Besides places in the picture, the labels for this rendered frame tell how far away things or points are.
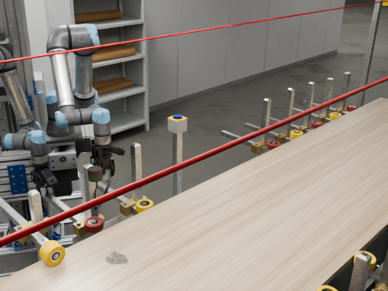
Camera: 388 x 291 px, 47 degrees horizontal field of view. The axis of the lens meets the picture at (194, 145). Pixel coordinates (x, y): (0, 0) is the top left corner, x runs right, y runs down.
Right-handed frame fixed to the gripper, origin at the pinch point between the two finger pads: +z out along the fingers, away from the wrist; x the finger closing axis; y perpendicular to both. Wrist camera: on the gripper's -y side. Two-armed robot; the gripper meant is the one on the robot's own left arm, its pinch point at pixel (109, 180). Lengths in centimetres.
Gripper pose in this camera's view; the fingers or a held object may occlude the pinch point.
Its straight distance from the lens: 211.7
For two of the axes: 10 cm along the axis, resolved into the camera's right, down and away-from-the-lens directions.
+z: -0.2, 9.1, 4.1
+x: 7.0, 3.1, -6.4
